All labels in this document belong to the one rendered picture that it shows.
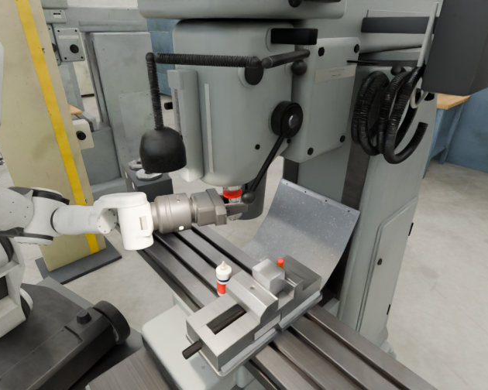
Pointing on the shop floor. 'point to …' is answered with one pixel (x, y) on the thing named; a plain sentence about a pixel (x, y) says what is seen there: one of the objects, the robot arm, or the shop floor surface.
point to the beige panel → (42, 133)
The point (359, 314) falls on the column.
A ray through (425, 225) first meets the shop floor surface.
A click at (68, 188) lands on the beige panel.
